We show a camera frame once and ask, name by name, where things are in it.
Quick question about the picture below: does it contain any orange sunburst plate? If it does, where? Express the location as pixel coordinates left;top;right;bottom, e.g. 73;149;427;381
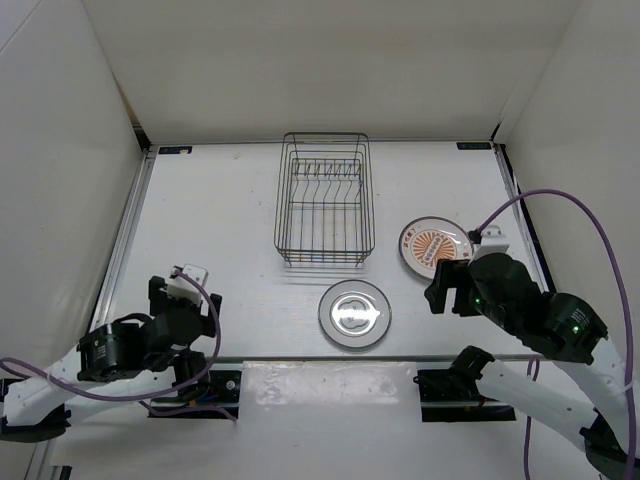
398;216;474;281

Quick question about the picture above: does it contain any white plate grey swirl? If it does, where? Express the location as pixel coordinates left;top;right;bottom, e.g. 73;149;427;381
317;279;392;351

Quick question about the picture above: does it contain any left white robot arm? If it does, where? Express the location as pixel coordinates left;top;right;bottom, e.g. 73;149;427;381
1;264;222;443

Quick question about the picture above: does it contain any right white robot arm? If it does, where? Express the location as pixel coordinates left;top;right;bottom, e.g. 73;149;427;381
425;253;639;479

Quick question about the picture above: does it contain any right blue corner label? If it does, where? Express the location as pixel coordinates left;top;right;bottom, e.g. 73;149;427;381
456;142;492;151

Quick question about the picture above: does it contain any blue corner label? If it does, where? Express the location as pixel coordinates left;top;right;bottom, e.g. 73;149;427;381
456;142;492;151
158;146;193;155

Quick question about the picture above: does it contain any left blue corner label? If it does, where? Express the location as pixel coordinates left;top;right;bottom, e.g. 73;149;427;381
158;146;193;155

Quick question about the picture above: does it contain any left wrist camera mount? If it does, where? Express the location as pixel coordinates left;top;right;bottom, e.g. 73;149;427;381
166;264;209;307

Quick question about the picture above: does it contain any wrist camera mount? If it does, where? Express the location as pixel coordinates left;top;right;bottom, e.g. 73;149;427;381
467;224;510;261
166;264;209;307

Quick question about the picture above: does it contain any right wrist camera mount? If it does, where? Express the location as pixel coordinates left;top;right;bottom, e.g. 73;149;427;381
467;224;510;261

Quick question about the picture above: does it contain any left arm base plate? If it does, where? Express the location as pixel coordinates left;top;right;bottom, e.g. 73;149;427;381
148;364;243;420

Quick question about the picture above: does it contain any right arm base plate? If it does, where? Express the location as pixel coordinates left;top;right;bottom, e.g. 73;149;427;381
413;369;516;423

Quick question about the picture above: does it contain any grey wire dish rack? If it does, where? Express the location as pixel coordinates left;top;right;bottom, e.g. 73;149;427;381
273;132;375;267

